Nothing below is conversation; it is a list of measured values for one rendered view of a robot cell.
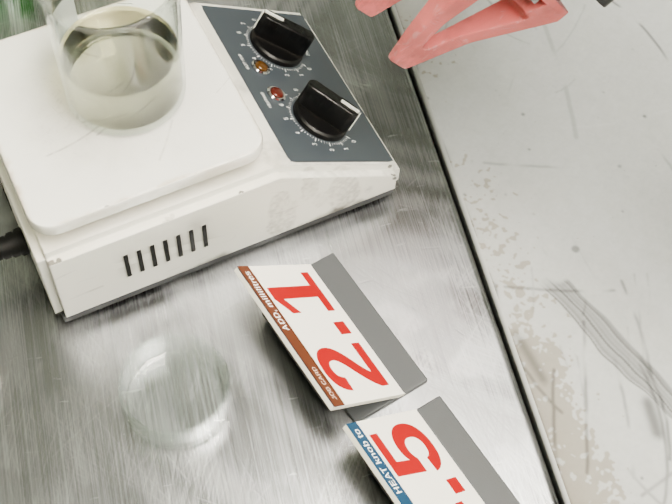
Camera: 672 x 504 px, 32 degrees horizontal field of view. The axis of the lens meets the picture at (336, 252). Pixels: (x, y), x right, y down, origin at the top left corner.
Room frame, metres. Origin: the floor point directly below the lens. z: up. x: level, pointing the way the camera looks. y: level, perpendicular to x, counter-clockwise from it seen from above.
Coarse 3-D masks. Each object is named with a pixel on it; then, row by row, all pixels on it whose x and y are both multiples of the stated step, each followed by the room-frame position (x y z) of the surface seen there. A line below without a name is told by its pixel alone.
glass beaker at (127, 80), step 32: (64, 0) 0.37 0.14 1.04; (96, 0) 0.39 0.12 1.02; (128, 0) 0.39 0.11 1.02; (160, 0) 0.38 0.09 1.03; (64, 32) 0.34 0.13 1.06; (96, 32) 0.33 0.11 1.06; (128, 32) 0.34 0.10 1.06; (160, 32) 0.35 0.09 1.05; (64, 64) 0.34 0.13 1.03; (96, 64) 0.33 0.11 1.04; (128, 64) 0.33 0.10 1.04; (160, 64) 0.34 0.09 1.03; (96, 96) 0.33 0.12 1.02; (128, 96) 0.33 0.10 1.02; (160, 96) 0.34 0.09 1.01; (96, 128) 0.33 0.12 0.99; (128, 128) 0.33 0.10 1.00
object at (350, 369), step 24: (264, 288) 0.28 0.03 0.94; (288, 288) 0.29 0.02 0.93; (312, 288) 0.30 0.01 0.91; (288, 312) 0.27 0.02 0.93; (312, 312) 0.28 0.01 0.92; (336, 312) 0.29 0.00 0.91; (312, 336) 0.26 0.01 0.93; (336, 336) 0.27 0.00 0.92; (336, 360) 0.25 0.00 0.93; (360, 360) 0.26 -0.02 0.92; (336, 384) 0.23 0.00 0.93; (360, 384) 0.24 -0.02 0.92; (384, 384) 0.25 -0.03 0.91
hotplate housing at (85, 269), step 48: (192, 192) 0.32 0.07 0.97; (240, 192) 0.32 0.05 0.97; (288, 192) 0.33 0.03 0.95; (336, 192) 0.35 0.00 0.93; (384, 192) 0.36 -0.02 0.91; (0, 240) 0.30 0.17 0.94; (48, 240) 0.28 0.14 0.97; (96, 240) 0.29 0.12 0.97; (144, 240) 0.29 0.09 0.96; (192, 240) 0.31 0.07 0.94; (240, 240) 0.32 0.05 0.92; (48, 288) 0.27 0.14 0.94; (96, 288) 0.28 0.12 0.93; (144, 288) 0.29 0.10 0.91
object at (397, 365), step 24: (312, 264) 0.32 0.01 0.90; (336, 264) 0.32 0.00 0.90; (336, 288) 0.30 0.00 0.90; (264, 312) 0.27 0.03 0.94; (360, 312) 0.29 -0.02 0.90; (360, 336) 0.28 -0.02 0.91; (384, 336) 0.28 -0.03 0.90; (384, 360) 0.26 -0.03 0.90; (408, 360) 0.27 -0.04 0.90; (312, 384) 0.23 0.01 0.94; (408, 384) 0.25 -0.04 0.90; (336, 408) 0.22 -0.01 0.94; (360, 408) 0.24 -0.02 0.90
